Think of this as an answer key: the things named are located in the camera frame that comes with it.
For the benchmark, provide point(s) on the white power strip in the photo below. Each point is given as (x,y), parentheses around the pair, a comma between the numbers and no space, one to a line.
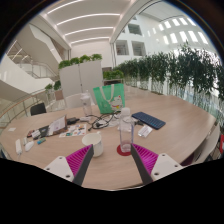
(18,146)

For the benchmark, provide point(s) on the ceiling light strips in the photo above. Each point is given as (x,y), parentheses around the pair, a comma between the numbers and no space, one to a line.
(86,16)

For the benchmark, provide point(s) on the small cyan marker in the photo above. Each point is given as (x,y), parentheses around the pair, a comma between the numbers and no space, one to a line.
(41,141)

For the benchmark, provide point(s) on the white chair with armrests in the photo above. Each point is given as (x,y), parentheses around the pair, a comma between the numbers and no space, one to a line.
(208,146)

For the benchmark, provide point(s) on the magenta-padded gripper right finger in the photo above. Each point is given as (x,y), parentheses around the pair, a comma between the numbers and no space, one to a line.
(146,159)

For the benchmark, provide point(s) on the white plastic packet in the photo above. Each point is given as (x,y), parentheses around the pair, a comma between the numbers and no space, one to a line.
(145,131)

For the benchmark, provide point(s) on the slim clear bottle white cap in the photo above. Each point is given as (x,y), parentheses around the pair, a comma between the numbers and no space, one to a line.
(86,105)

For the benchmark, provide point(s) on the dark blue keyboard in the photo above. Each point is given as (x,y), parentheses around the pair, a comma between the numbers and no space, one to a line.
(148,120)

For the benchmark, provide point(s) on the small potted plants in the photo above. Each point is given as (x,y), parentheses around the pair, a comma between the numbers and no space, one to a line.
(53,86)

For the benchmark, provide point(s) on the small dark red case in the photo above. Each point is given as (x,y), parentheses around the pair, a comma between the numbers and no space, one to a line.
(29,133)

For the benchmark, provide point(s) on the clear plastic drink bottle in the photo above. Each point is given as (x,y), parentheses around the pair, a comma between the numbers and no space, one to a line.
(126,131)

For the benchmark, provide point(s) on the black chair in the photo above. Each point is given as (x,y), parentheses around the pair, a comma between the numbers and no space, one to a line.
(37,109)

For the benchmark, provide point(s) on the white chair with round back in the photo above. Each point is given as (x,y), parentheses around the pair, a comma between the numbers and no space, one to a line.
(73,100)

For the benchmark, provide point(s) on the white paper sheet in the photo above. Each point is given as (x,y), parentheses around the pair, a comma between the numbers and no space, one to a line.
(12,129)

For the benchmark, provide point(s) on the colourful sticker sheet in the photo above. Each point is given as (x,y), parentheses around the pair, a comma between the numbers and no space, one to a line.
(73,130)

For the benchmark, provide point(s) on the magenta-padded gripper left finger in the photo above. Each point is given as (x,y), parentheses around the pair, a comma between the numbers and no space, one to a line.
(78,160)

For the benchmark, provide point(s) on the row of green hedge plants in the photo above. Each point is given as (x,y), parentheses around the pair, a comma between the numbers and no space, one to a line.
(186,71)

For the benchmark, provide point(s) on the white cabinet topped with plants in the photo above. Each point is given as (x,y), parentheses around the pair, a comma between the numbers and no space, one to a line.
(80,78)

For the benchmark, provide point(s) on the black charger block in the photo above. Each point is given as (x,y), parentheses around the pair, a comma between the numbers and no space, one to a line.
(72,120)

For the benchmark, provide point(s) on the green tote bag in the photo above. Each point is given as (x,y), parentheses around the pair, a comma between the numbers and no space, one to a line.
(108,98)

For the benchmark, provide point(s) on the small white box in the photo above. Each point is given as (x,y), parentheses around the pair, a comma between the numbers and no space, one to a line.
(35,134)

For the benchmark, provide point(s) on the open notebook with dark cover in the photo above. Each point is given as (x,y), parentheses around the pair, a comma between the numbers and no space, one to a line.
(57,126)

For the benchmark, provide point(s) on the flat round red coaster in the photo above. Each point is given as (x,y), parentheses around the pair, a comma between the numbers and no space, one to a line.
(120,151)

